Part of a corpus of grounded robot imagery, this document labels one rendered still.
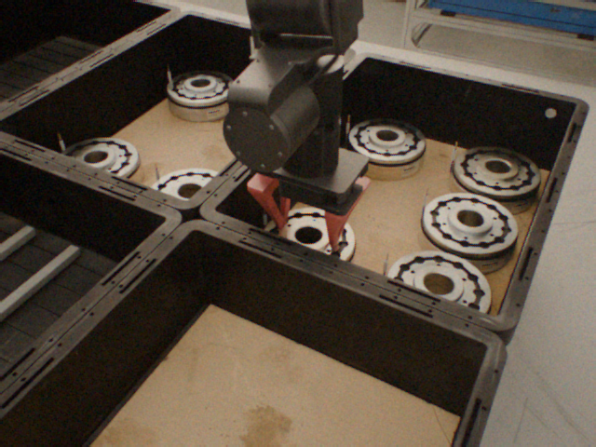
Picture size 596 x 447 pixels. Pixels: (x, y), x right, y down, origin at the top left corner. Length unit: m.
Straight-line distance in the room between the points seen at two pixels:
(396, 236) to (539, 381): 0.24
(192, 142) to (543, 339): 0.53
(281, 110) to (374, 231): 0.29
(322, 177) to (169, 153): 0.33
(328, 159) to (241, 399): 0.23
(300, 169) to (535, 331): 0.40
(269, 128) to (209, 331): 0.24
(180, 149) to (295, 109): 0.40
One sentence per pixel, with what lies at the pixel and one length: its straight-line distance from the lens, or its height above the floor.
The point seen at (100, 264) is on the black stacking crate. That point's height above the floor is 0.83.
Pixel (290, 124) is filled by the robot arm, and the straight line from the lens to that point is 0.43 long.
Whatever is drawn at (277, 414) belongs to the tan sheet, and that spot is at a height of 0.83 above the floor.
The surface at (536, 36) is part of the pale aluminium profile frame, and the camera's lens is 2.64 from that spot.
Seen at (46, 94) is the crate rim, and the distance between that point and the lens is 0.79.
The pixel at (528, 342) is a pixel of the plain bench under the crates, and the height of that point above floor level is 0.70.
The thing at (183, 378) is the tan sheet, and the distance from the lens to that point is 0.56.
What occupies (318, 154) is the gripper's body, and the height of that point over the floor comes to 0.99.
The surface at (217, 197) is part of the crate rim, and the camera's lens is 0.57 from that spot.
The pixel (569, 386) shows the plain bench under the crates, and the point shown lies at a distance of 0.77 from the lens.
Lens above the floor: 1.29
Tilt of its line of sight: 42 degrees down
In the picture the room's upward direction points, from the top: straight up
